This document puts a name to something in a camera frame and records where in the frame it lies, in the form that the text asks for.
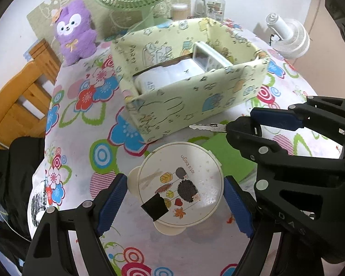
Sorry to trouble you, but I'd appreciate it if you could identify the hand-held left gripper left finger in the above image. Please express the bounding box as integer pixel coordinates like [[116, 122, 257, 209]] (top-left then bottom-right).
[[22, 173, 128, 276]]

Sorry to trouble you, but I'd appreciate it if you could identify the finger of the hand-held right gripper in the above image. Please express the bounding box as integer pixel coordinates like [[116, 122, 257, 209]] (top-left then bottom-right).
[[250, 95, 345, 156], [226, 116, 345, 222]]

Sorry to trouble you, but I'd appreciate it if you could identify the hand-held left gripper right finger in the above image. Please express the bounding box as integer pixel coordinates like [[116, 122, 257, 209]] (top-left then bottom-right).
[[224, 175, 279, 276]]

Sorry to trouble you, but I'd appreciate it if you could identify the silver key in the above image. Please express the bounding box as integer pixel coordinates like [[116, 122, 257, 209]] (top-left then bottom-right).
[[189, 123, 229, 133]]

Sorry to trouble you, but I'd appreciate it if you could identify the round container with hedgehog lid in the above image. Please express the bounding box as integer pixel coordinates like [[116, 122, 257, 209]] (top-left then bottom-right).
[[127, 141, 223, 236]]

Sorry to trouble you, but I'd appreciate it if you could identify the yellow printed fabric storage box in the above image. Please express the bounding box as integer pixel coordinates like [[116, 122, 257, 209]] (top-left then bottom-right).
[[112, 17, 270, 144]]

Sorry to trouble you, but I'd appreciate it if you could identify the white rectangular case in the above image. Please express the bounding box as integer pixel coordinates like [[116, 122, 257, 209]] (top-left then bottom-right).
[[192, 42, 235, 72]]

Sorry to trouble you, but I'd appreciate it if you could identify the white plastic packet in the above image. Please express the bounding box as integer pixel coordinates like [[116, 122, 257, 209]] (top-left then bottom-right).
[[133, 59, 207, 95]]

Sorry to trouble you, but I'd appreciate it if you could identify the white printed plastic bag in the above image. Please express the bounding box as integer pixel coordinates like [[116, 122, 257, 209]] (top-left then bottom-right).
[[27, 178, 51, 232]]

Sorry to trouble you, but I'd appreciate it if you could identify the white portable fan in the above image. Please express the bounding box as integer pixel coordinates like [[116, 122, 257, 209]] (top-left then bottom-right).
[[265, 13, 310, 61]]

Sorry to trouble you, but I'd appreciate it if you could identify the beige cabinet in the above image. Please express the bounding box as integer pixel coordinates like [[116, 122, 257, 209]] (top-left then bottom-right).
[[302, 0, 345, 98]]

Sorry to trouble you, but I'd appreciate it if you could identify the black cloth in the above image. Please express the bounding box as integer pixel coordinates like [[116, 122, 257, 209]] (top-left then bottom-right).
[[0, 136, 46, 236]]

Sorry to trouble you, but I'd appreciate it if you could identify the black bag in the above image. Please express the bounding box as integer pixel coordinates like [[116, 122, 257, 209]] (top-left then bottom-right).
[[0, 220, 26, 265]]

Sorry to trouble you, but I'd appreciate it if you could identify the glass mug with green lid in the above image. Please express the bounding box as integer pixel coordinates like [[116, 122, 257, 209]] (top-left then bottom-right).
[[193, 0, 226, 22]]

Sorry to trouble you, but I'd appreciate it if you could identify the cotton swab jar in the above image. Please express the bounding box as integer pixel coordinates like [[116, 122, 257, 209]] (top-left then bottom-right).
[[170, 3, 189, 20]]

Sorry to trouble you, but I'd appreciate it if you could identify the purple plush toy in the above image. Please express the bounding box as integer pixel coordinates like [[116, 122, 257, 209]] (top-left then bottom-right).
[[50, 0, 98, 66]]

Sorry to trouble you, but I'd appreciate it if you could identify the wooden bed frame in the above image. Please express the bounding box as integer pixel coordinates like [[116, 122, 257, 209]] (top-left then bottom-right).
[[0, 40, 62, 151]]

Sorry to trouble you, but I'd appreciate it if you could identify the beige printed wall board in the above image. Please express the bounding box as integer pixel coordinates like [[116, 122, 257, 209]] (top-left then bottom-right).
[[26, 0, 190, 39]]

